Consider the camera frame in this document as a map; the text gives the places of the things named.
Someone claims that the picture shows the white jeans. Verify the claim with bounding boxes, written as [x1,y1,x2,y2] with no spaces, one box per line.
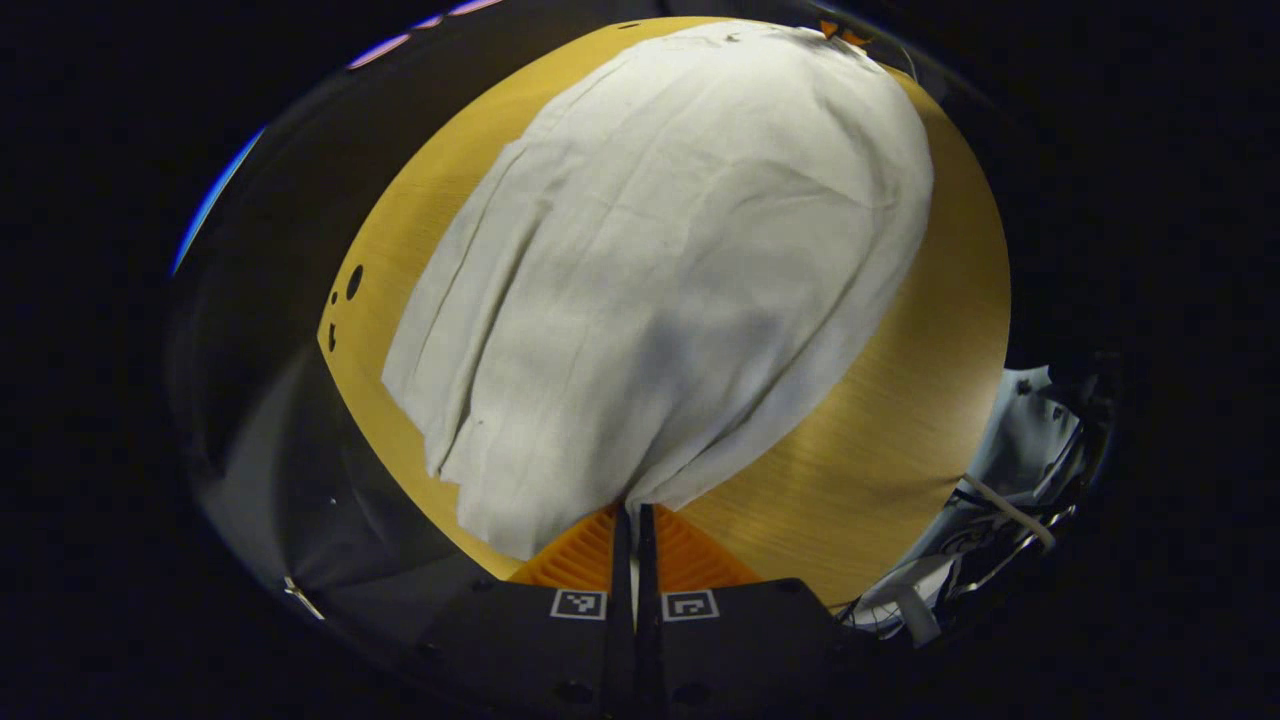
[382,20,936,561]

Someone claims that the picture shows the white strap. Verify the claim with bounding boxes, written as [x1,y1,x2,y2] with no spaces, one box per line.
[960,473,1058,551]

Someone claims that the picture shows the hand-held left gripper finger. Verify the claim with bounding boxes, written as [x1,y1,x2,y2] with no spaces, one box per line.
[412,503,636,720]
[637,503,853,720]

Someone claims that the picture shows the small metal clip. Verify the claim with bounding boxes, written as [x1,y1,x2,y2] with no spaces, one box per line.
[283,576,327,622]

